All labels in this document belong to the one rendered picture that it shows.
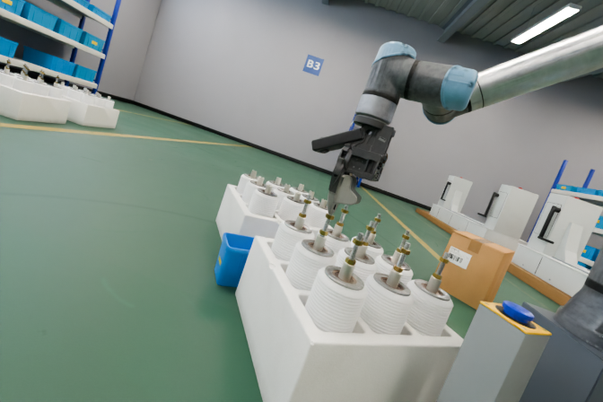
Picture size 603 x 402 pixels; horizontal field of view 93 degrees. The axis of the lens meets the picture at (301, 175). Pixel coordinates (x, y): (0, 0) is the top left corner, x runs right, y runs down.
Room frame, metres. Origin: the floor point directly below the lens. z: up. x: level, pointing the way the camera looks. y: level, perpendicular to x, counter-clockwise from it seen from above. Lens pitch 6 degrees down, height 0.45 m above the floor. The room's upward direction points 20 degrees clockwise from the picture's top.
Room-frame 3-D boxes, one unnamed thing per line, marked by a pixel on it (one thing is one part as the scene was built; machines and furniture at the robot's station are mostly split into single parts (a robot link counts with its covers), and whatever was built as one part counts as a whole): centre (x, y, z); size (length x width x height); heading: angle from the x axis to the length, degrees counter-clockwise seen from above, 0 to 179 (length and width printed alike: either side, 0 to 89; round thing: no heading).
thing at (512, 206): (3.96, -2.47, 0.45); 1.61 x 0.57 x 0.74; 177
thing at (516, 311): (0.43, -0.38, 0.32); 0.04 x 0.04 x 0.02
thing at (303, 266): (0.61, -0.09, 0.16); 0.10 x 0.10 x 0.18
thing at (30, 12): (3.97, 4.29, 0.90); 0.50 x 0.38 x 0.21; 86
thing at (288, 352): (0.66, -0.19, 0.09); 0.39 x 0.39 x 0.18; 25
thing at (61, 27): (4.39, 4.27, 0.90); 0.50 x 0.38 x 0.21; 88
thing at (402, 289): (0.55, -0.24, 0.25); 0.08 x 0.08 x 0.01
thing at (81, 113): (2.50, 2.03, 0.09); 0.39 x 0.39 x 0.18; 0
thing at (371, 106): (0.60, -0.10, 0.57); 0.08 x 0.08 x 0.05
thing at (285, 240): (0.72, -0.04, 0.16); 0.10 x 0.10 x 0.18
